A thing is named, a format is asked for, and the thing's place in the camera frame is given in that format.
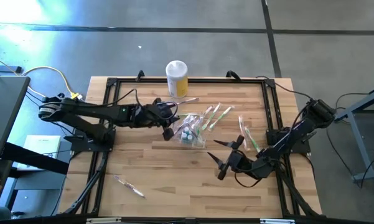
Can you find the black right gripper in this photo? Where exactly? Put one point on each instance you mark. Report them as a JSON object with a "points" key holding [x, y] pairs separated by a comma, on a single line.
{"points": [[236, 161]]}

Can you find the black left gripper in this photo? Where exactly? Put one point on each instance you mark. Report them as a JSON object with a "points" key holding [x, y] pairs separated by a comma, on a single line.
{"points": [[157, 116]]}

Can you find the teal mouthwash bottle white cap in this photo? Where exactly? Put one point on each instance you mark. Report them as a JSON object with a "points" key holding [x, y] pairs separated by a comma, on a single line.
{"points": [[190, 137], [186, 128], [184, 135]]}

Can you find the clear acrylic organizer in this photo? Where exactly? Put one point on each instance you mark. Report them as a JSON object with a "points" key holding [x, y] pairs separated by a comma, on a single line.
{"points": [[177, 141]]}

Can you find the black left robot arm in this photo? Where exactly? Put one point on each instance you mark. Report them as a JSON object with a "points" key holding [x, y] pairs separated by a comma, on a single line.
{"points": [[90, 110]]}

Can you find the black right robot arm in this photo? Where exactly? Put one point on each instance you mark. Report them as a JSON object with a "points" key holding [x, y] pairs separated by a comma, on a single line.
{"points": [[295, 133]]}

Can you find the white yellow wipes canister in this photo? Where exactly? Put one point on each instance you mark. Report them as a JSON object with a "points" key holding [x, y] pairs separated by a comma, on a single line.
{"points": [[176, 79]]}

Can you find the black table clamp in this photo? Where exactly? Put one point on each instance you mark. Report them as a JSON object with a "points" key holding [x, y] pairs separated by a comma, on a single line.
{"points": [[233, 75], [140, 75]]}

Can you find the white label strip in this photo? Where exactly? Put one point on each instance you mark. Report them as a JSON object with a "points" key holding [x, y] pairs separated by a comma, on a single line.
{"points": [[277, 221], [104, 220]]}

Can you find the white box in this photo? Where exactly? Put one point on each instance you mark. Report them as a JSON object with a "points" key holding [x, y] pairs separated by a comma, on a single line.
{"points": [[40, 144]]}

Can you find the black desk beam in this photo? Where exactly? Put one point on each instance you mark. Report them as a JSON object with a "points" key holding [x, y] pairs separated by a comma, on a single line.
{"points": [[34, 158]]}

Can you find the dark grey desk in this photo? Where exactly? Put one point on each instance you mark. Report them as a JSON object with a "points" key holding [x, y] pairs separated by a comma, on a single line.
{"points": [[3, 109]]}

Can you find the black floor bar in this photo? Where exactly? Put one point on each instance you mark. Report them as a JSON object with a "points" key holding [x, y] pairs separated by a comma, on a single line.
{"points": [[4, 69]]}

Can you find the black aluminium table frame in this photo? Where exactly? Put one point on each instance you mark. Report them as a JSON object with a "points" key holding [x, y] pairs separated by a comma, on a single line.
{"points": [[221, 80]]}

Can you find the grey metal cart frame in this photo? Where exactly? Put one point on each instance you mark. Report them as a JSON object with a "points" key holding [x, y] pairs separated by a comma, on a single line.
{"points": [[354, 109]]}

